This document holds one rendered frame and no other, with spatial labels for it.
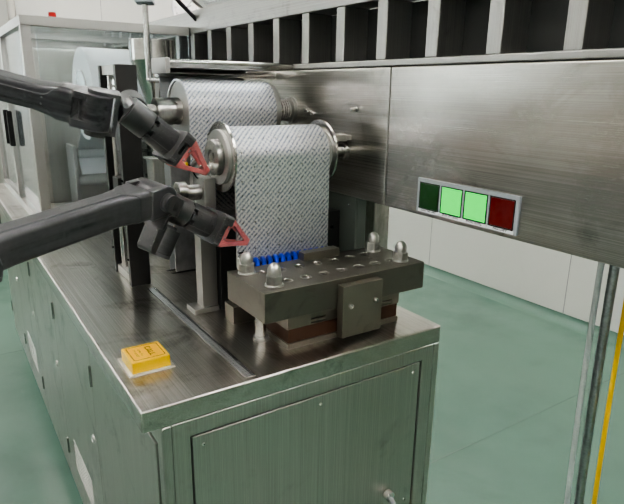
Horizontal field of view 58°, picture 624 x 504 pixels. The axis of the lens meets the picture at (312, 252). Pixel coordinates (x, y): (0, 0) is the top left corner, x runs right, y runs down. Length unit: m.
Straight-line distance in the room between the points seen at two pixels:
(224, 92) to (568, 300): 2.89
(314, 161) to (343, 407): 0.53
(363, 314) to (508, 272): 2.99
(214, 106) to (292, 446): 0.79
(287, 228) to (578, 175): 0.61
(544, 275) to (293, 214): 2.84
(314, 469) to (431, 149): 0.68
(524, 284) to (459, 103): 2.99
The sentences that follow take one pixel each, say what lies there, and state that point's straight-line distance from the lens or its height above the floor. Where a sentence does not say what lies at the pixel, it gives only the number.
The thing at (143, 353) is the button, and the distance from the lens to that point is 1.09.
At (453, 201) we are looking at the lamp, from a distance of 1.14.
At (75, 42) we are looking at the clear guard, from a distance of 2.14.
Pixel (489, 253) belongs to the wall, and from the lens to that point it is 4.18.
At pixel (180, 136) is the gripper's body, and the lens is 1.16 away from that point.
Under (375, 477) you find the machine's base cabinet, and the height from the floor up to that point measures 0.57.
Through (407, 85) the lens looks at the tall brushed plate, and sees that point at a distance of 1.23.
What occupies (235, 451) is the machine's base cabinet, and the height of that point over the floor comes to 0.77.
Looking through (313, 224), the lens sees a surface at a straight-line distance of 1.30.
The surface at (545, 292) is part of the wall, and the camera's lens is 3.96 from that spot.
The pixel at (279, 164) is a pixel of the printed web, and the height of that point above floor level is 1.24.
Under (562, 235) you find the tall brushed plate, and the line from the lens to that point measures 1.01.
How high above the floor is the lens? 1.39
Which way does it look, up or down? 16 degrees down
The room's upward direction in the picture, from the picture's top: 1 degrees clockwise
